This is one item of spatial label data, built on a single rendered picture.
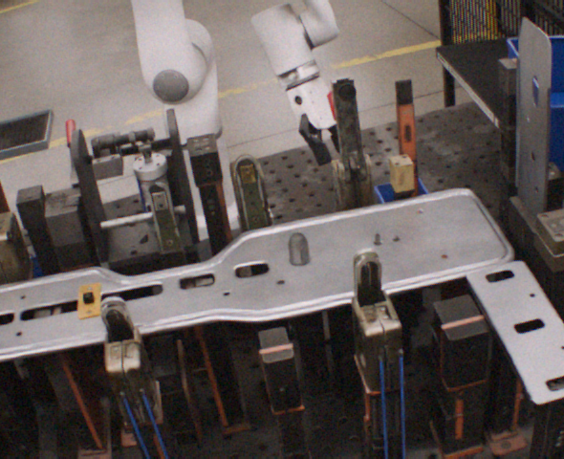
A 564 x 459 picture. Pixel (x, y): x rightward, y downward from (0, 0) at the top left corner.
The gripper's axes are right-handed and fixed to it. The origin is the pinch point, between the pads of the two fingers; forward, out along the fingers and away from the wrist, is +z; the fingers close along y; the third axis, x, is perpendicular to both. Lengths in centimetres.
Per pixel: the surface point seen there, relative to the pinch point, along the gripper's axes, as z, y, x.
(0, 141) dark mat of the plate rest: -30, -44, 39
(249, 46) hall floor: -42, 268, 164
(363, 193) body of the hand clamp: 5.8, -20.5, -13.0
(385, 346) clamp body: 20, -54, -25
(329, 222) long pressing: 7.1, -28.2, -9.0
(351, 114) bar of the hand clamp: -7.8, -22.3, -17.7
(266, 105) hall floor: -8, 202, 130
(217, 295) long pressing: 8, -50, 1
